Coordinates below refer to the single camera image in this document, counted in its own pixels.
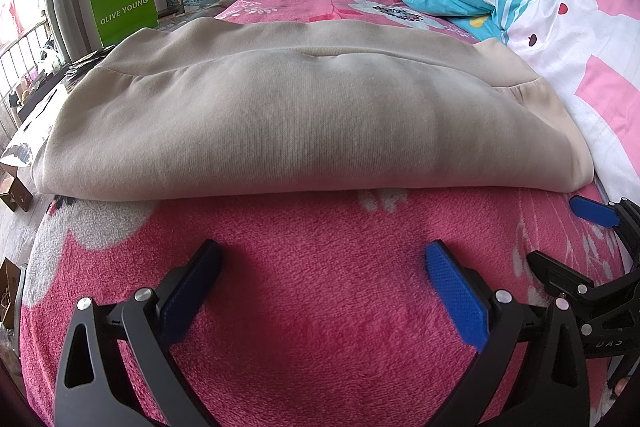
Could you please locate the metal window railing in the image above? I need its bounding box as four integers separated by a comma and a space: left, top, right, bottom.
0, 19, 56, 128

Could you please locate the pink floral fleece blanket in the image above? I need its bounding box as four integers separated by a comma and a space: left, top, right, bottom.
20, 0, 631, 427

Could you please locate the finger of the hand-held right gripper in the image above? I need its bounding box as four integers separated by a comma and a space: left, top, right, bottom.
527, 251, 640, 305
569, 195, 640, 258

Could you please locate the dark cluttered side table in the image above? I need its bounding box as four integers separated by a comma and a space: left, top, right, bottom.
0, 47, 118, 168

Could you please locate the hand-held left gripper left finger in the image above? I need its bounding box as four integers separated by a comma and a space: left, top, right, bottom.
54, 239, 223, 427

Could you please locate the beige zip hoodie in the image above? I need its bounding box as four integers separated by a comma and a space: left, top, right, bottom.
31, 17, 596, 202

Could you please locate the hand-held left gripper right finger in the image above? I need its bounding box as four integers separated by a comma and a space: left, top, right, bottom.
424, 241, 591, 427

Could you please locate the cartoon print quilt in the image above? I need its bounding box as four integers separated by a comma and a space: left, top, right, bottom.
401, 0, 640, 248

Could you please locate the green paper shopping bag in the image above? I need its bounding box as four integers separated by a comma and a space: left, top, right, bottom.
90, 0, 160, 48

